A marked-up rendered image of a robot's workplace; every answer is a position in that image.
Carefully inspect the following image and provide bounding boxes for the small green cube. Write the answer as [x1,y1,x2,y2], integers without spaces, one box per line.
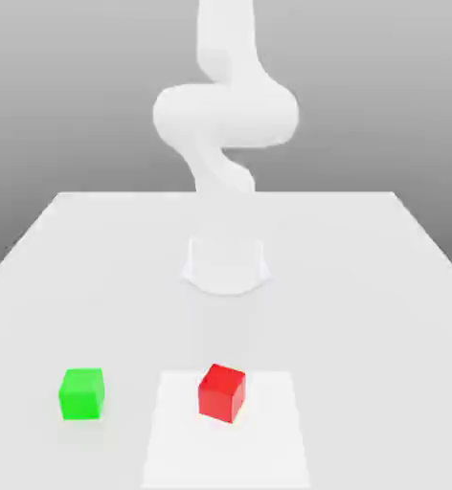
[57,367,106,421]

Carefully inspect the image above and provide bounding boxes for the small red cube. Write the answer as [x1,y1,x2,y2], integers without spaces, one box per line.
[197,363,247,425]

